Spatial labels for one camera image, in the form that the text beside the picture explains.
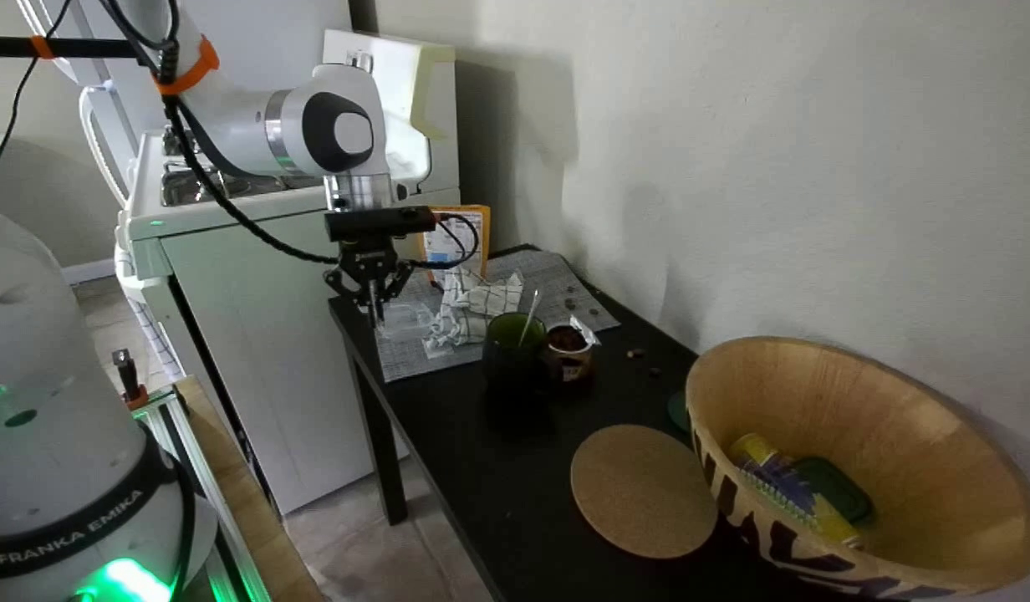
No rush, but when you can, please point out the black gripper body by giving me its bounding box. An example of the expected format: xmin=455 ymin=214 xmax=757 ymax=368
xmin=324 ymin=238 xmax=410 ymax=299

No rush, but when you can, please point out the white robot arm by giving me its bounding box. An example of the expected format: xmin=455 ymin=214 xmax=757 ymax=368
xmin=96 ymin=0 xmax=436 ymax=320

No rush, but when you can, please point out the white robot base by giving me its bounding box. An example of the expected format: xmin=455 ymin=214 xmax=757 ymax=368
xmin=0 ymin=214 xmax=218 ymax=602

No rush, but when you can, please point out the grey rectangular placemat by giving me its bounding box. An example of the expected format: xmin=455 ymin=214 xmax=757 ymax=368
xmin=373 ymin=252 xmax=614 ymax=383

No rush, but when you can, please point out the round cork placemat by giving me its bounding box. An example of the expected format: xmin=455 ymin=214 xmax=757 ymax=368
xmin=567 ymin=425 xmax=715 ymax=559

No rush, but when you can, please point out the crumpled white wrapper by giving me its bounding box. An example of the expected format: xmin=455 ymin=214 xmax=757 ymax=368
xmin=421 ymin=267 xmax=524 ymax=359

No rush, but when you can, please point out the white gas stove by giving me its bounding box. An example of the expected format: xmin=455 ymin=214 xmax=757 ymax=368
xmin=116 ymin=31 xmax=460 ymax=516

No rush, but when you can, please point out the dark green cup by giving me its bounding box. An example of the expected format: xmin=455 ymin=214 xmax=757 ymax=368
xmin=481 ymin=311 xmax=544 ymax=404

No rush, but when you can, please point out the white stick in cup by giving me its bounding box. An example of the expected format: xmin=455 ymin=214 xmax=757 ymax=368
xmin=517 ymin=287 xmax=540 ymax=347

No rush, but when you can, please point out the small brown cup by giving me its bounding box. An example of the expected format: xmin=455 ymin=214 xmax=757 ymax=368
xmin=544 ymin=325 xmax=592 ymax=386

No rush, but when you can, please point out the black side table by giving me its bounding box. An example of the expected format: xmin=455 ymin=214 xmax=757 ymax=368
xmin=324 ymin=245 xmax=830 ymax=602

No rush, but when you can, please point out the yellow blue soda can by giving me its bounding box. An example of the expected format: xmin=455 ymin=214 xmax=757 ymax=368
xmin=728 ymin=432 xmax=859 ymax=549

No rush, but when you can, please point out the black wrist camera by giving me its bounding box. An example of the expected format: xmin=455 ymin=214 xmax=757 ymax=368
xmin=324 ymin=208 xmax=436 ymax=241

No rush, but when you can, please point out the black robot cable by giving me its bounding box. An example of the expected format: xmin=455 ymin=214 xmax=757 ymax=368
xmin=101 ymin=0 xmax=486 ymax=276

